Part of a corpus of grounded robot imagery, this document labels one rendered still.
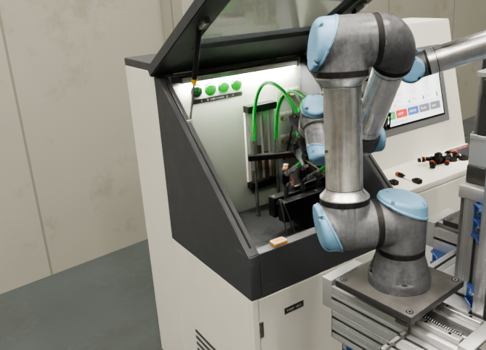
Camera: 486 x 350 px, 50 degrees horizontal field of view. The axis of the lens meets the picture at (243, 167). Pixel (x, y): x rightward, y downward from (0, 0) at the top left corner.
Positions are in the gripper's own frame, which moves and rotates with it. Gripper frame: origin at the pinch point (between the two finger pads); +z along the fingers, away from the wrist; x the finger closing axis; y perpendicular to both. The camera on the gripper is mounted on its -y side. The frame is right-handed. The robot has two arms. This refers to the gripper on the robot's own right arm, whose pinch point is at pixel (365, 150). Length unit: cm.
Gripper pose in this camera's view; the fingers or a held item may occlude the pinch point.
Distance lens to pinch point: 181.2
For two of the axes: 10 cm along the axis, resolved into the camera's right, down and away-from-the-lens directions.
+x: 8.3, -2.3, 5.0
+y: 5.5, 2.5, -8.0
